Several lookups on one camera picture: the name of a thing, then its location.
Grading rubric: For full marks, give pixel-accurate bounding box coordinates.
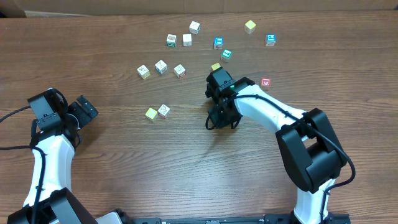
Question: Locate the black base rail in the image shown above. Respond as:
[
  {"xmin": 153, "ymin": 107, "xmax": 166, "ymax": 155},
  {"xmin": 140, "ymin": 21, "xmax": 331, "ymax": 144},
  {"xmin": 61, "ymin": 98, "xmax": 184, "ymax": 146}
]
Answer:
[{"xmin": 118, "ymin": 213, "xmax": 352, "ymax": 224}]

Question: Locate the yellow-top bone wooden block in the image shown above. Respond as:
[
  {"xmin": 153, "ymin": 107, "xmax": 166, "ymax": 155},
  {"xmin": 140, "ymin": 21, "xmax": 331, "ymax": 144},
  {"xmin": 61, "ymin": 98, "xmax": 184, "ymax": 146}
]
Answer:
[{"xmin": 145, "ymin": 108, "xmax": 158, "ymax": 122}]

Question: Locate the yellow-top face wooden block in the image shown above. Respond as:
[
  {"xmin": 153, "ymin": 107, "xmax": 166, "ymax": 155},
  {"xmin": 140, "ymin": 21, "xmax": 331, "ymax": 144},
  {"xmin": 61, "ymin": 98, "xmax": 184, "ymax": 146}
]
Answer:
[{"xmin": 211, "ymin": 63, "xmax": 221, "ymax": 71}]

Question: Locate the green-top L wooden block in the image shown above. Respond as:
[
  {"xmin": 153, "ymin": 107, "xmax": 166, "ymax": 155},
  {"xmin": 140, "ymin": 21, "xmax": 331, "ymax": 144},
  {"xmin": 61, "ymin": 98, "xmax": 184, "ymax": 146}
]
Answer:
[{"xmin": 220, "ymin": 49, "xmax": 233, "ymax": 63}]

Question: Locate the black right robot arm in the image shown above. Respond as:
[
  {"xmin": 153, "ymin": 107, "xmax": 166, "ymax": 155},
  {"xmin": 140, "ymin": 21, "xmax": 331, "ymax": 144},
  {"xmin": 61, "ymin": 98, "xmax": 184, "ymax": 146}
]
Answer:
[{"xmin": 205, "ymin": 67, "xmax": 356, "ymax": 223}]

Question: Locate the teal J wooden block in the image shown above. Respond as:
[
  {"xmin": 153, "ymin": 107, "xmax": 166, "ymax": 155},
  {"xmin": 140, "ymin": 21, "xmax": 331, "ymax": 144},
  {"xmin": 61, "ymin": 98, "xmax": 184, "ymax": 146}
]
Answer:
[{"xmin": 189, "ymin": 21, "xmax": 200, "ymax": 35}]

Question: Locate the red-sided white wooden block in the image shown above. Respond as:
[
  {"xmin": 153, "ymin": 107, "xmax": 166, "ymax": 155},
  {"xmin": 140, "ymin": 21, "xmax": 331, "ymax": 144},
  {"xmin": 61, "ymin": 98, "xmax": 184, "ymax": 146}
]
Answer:
[{"xmin": 182, "ymin": 34, "xmax": 192, "ymax": 47}]

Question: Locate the yellow S wooden block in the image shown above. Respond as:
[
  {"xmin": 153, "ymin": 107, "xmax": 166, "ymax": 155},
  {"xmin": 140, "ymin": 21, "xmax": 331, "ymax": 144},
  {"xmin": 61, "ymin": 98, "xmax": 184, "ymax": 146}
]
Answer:
[{"xmin": 137, "ymin": 65, "xmax": 150, "ymax": 80}]

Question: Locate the plain yellow-top wooden block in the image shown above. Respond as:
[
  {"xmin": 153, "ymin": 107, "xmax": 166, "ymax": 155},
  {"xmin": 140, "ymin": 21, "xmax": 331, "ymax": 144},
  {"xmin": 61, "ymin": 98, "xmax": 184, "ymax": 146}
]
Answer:
[{"xmin": 244, "ymin": 20, "xmax": 256, "ymax": 34}]

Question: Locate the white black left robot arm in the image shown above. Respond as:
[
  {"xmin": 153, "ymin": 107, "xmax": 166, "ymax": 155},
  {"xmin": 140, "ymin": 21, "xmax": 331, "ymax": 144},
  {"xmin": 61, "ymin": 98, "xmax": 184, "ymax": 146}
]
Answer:
[{"xmin": 7, "ymin": 88, "xmax": 98, "ymax": 223}]

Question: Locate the white I wooden block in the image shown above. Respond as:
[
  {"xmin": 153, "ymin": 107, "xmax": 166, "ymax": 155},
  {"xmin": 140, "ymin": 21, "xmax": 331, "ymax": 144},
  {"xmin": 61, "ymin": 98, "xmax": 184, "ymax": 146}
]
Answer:
[{"xmin": 157, "ymin": 104, "xmax": 171, "ymax": 118}]

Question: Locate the green B wooden block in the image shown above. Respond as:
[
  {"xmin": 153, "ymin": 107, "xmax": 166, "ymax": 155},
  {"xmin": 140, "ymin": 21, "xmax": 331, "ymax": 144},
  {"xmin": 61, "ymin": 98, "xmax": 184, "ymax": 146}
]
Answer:
[{"xmin": 166, "ymin": 34, "xmax": 177, "ymax": 47}]

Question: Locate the blue-sided white wooden block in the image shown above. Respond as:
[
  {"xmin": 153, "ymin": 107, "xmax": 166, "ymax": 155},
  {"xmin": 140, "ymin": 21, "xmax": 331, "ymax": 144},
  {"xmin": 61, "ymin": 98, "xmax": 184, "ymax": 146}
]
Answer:
[{"xmin": 155, "ymin": 60, "xmax": 168, "ymax": 74}]

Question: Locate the blue-top P wooden block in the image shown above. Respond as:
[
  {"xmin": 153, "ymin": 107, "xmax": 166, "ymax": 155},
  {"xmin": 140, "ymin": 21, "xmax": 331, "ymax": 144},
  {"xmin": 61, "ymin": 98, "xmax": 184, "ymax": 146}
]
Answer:
[{"xmin": 266, "ymin": 34, "xmax": 276, "ymax": 47}]

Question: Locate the red-top C wooden block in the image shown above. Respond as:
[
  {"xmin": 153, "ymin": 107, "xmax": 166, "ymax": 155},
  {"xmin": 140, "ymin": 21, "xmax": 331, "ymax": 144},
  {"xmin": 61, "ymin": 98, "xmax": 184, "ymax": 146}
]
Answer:
[{"xmin": 261, "ymin": 78, "xmax": 271, "ymax": 91}]

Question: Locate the red P wooden block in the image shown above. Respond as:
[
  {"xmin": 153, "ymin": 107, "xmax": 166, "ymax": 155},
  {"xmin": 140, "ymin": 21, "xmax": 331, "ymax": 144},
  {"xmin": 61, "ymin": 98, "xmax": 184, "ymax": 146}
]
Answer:
[{"xmin": 174, "ymin": 64, "xmax": 186, "ymax": 78}]

